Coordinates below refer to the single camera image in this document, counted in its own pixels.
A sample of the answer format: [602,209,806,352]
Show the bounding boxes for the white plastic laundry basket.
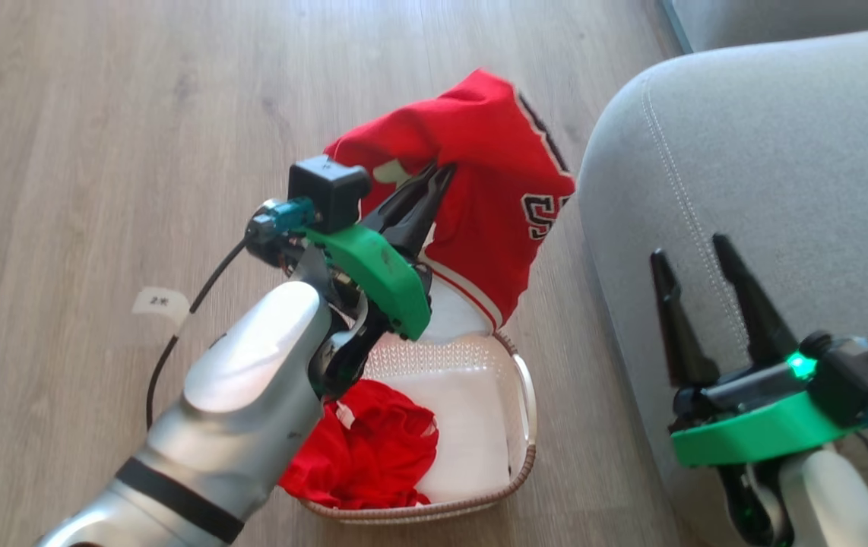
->
[282,329,538,526]

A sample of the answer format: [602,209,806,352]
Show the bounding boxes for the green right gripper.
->
[650,232,868,468]

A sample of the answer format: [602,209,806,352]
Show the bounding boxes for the long grey sofa section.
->
[662,0,868,54]

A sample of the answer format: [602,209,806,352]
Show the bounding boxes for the red shorts with white stripes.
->
[278,378,440,511]

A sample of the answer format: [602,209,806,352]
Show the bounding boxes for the teal left camera connector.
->
[246,198,318,245]

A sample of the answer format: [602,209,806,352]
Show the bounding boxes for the red basketball jersey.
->
[324,68,578,343]

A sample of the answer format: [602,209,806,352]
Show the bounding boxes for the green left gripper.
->
[303,162,457,342]

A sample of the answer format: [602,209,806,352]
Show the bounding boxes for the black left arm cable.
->
[146,237,251,431]

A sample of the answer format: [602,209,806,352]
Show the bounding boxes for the white paper cable label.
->
[132,286,192,330]

